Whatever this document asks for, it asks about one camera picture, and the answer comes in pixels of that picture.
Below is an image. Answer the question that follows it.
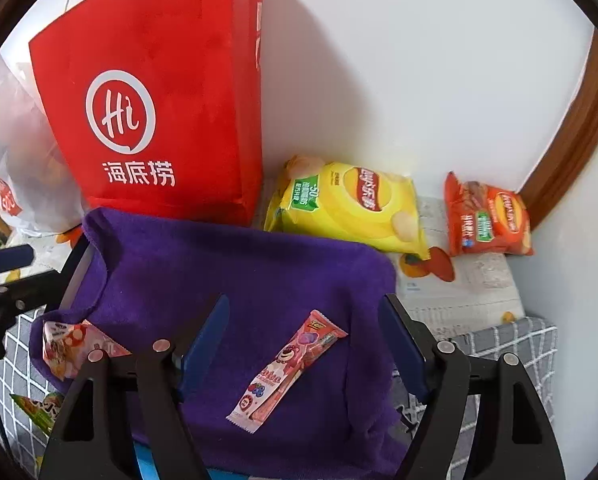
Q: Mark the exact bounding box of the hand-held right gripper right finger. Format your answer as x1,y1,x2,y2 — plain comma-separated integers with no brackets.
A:
379,292,567,480

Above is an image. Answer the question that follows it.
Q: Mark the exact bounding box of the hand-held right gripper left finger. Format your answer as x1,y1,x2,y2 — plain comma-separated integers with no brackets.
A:
38,294,230,480

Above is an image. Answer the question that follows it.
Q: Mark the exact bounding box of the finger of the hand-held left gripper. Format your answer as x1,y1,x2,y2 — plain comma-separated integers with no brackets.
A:
0,244,36,276
0,274,64,361

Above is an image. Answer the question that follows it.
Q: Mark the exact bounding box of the long pink snack stick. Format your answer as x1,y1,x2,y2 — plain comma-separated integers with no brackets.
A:
227,309,348,433

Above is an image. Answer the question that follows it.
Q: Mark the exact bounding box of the pink mushroom print snack packet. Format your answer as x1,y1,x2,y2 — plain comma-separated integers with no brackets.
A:
43,319,132,381

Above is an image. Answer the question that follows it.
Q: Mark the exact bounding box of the printed paper sheet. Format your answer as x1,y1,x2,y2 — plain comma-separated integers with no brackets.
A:
394,195,527,336

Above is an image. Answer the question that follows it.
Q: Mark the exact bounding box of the purple towel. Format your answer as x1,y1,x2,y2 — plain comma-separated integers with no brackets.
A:
29,208,402,478

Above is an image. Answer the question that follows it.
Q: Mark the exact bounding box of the grey checked bed sheet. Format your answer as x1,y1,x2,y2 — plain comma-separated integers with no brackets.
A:
0,310,560,480

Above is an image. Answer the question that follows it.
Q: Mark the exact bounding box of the green snack packet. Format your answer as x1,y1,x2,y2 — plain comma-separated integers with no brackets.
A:
10,392,62,436

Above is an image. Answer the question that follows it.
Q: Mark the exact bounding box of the white plastic bag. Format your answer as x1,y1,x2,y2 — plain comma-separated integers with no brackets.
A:
0,52,87,233

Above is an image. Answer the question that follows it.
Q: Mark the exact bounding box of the yellow chip bag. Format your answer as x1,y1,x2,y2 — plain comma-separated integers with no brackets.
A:
264,155,431,261

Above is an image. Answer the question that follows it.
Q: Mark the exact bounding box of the orange chip bag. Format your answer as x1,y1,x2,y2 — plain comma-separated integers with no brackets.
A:
444,171,534,258

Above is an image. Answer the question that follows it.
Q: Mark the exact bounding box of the red paper bag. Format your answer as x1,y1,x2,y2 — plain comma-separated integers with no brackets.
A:
28,0,266,227

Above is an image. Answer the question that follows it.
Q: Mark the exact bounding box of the wooden door frame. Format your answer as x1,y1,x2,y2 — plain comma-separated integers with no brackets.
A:
519,27,598,231

